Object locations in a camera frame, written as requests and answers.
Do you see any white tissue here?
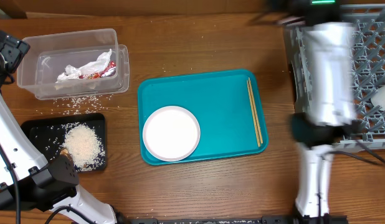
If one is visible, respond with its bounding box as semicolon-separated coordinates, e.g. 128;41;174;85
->
57;49;115;83

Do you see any red snack wrapper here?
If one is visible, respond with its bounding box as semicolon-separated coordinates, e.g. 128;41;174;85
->
79;61;116;80

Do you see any large white plate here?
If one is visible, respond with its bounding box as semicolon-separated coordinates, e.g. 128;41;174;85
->
142;106;201;162

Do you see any wooden chopstick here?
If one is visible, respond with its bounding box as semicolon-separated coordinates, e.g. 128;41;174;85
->
246;79;261;147
248;77;264;145

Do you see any white cup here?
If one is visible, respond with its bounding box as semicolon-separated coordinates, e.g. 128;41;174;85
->
371;86;385;111

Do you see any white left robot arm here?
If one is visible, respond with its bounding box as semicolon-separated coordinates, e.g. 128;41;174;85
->
0;30;129;223

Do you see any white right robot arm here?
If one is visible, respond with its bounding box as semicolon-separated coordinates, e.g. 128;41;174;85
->
269;0;385;223

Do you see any grey dishwasher rack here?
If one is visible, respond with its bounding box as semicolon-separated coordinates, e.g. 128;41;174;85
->
283;4;385;152

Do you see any clear plastic bin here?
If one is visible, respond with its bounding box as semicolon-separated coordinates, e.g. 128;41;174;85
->
16;29;130;100

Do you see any black tray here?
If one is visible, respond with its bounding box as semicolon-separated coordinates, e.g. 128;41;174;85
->
21;113;107;172

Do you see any brown food scrap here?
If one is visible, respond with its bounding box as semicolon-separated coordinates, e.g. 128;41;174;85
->
60;148;69;156

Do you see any pile of rice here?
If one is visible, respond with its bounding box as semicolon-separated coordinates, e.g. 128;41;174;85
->
61;123;106;172

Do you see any teal plastic tray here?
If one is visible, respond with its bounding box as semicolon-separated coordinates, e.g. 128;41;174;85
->
137;69;269;163

